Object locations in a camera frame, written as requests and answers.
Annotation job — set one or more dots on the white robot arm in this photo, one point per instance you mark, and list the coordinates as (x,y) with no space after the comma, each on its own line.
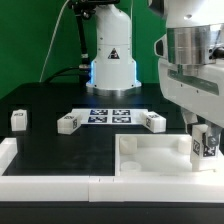
(190,59)

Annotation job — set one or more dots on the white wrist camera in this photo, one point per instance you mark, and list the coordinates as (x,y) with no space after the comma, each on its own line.
(160,47)

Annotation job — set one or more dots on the white square tabletop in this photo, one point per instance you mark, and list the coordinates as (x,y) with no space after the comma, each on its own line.
(156,155)

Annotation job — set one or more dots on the black camera stand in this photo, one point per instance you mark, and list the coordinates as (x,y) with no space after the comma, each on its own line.
(84,10)

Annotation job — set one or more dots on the AprilTag marker sheet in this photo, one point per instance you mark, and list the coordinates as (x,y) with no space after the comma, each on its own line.
(110,116)

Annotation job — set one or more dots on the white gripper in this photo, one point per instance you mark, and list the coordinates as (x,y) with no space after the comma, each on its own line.
(202,94)

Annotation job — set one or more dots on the white U-shaped fence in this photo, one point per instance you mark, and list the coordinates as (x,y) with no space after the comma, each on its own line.
(202,188)

